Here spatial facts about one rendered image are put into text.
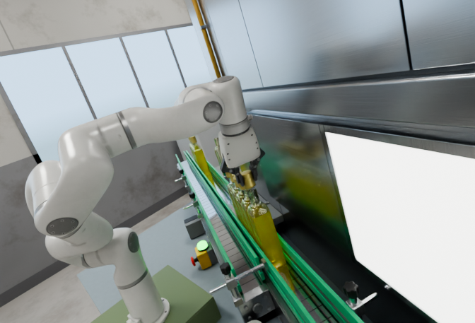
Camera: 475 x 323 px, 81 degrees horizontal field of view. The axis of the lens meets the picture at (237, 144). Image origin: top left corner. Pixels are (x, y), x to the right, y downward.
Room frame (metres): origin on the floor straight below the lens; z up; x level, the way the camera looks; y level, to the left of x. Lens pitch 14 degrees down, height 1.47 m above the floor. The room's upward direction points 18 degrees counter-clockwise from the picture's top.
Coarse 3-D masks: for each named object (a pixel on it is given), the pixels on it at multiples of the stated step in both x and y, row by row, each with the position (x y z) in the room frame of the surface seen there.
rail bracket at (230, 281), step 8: (224, 264) 0.64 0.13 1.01; (264, 264) 0.65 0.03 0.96; (224, 272) 0.63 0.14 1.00; (248, 272) 0.64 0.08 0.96; (232, 280) 0.63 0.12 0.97; (216, 288) 0.62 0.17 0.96; (232, 288) 0.62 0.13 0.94; (232, 296) 0.64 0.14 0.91; (240, 296) 0.63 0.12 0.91; (240, 304) 0.62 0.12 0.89
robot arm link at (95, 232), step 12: (96, 216) 0.66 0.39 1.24; (84, 228) 0.61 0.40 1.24; (96, 228) 0.64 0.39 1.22; (108, 228) 0.67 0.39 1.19; (48, 240) 0.65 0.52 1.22; (60, 240) 0.64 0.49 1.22; (72, 240) 0.60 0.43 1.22; (84, 240) 0.62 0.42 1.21; (96, 240) 0.64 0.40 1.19; (108, 240) 0.67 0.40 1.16; (60, 252) 0.64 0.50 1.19; (72, 252) 0.64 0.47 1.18; (84, 252) 0.64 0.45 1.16; (72, 264) 0.69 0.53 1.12; (84, 264) 0.70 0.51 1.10
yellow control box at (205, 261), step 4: (208, 244) 1.06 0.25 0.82; (196, 248) 1.06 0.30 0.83; (208, 248) 1.03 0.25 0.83; (212, 248) 1.03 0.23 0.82; (196, 252) 1.03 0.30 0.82; (200, 252) 1.02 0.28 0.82; (204, 252) 1.01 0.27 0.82; (208, 252) 1.01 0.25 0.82; (212, 252) 1.02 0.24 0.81; (200, 256) 1.01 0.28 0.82; (204, 256) 1.01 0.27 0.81; (208, 256) 1.01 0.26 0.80; (212, 256) 1.02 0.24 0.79; (200, 260) 1.00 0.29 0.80; (204, 260) 1.01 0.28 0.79; (208, 260) 1.01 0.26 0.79; (212, 260) 1.01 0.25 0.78; (216, 260) 1.02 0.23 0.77; (200, 264) 1.00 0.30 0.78; (204, 264) 1.01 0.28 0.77; (208, 264) 1.01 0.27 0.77; (204, 268) 1.00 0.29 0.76
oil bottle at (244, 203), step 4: (244, 200) 0.80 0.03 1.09; (248, 200) 0.79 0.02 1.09; (244, 204) 0.79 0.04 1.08; (248, 204) 0.78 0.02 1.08; (244, 208) 0.79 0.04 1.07; (244, 212) 0.81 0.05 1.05; (248, 216) 0.77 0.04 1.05; (248, 220) 0.78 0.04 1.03; (248, 224) 0.80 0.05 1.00; (252, 228) 0.77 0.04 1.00; (252, 232) 0.78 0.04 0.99; (252, 236) 0.80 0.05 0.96; (256, 240) 0.78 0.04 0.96
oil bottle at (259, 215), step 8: (248, 208) 0.75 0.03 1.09; (256, 208) 0.73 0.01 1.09; (264, 208) 0.73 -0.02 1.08; (256, 216) 0.72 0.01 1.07; (264, 216) 0.72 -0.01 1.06; (256, 224) 0.72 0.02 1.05; (264, 224) 0.72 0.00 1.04; (272, 224) 0.73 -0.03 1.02; (256, 232) 0.73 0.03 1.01; (264, 232) 0.72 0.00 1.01; (272, 232) 0.73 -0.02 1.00; (264, 240) 0.72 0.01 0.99; (272, 240) 0.72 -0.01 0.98; (264, 248) 0.72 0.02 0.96; (272, 248) 0.72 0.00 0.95; (280, 248) 0.73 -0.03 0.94; (272, 256) 0.72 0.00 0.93; (280, 256) 0.73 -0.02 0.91; (280, 264) 0.72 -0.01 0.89
